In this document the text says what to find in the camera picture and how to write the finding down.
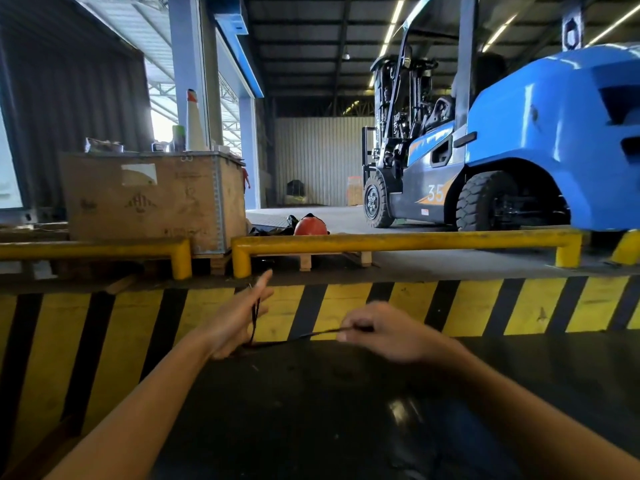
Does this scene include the person's right hand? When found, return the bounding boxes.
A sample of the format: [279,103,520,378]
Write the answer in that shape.
[336,301,458,368]

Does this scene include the person's left hand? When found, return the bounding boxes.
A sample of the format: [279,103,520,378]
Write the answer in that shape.
[200,269,275,361]

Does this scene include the thin black cord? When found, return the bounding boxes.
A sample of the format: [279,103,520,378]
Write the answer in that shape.
[241,283,355,349]

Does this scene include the person's right forearm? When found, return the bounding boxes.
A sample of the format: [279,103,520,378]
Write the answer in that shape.
[427,338,640,480]

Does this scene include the person's left forearm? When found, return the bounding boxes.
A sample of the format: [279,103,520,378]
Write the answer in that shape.
[44,327,221,480]

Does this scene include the black bag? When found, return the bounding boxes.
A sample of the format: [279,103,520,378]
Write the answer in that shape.
[248,215,301,237]

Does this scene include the orange hard hat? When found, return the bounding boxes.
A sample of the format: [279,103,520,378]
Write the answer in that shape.
[293,214,330,237]

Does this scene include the dark sack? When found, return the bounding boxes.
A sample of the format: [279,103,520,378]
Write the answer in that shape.
[284,179,307,206]

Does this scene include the short blue steel column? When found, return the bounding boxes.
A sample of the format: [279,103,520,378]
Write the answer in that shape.
[238,97,261,211]

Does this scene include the large wooden crate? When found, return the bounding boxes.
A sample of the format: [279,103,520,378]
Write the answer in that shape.
[59,151,248,255]

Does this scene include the person's blue trousers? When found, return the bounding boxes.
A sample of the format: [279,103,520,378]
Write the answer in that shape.
[387,395,526,480]

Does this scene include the white orange traffic cone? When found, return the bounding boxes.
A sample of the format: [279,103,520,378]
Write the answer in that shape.
[185,89,209,152]

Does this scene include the yellow black striped dock edge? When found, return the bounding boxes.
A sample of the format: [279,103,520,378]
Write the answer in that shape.
[0,276,640,470]

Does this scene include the grey tray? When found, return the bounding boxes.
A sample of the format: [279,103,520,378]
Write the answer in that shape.
[84,138,124,154]

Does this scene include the tall blue steel column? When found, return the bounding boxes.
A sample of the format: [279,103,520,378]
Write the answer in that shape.
[167,0,211,151]

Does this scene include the blue roof beam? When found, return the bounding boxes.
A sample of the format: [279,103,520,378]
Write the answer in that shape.
[204,0,265,99]

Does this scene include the dark corrugated shipping container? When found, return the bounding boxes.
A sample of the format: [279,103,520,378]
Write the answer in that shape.
[0,0,155,224]

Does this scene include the blue forklift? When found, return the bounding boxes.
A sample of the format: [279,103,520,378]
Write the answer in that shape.
[362,0,640,233]

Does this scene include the long ceiling strip light row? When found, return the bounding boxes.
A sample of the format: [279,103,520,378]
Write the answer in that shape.
[368,0,408,90]

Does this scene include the long yellow guard rail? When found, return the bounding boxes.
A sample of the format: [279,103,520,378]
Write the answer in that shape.
[231,229,584,280]

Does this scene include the short yellow guard rail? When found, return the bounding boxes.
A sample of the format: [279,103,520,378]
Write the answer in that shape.
[0,238,193,281]

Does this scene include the yellow guard rail end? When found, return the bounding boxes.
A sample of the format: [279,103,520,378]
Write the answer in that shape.
[610,230,640,267]

